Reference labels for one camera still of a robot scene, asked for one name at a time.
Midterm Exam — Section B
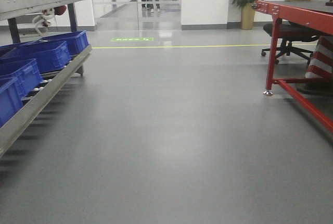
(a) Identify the blue plastic crate far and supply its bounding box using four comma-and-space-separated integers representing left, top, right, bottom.
35, 31, 89, 56

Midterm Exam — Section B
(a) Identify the blue plastic crate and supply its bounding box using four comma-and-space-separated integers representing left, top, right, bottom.
1, 78, 23, 127
1, 41, 71, 73
1, 59, 43, 98
35, 31, 89, 56

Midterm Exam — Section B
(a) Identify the glass double door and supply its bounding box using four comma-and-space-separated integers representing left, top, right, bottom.
92, 0, 182, 30

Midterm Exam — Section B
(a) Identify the black office chair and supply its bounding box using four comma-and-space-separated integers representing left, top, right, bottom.
275, 23, 319, 64

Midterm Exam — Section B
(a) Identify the blue plastic crate nearest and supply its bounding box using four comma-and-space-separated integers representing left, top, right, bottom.
1, 78, 23, 127

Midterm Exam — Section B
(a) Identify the red white striped barrier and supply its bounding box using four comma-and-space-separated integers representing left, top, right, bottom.
305, 36, 332, 79

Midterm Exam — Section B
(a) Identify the red metal work table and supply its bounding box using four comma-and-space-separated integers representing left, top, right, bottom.
253, 0, 332, 132

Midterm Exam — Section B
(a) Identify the grey metal roller rack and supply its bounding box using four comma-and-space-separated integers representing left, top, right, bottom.
1, 0, 92, 155

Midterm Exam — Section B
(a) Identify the white coiled hose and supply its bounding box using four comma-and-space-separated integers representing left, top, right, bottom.
32, 8, 55, 37

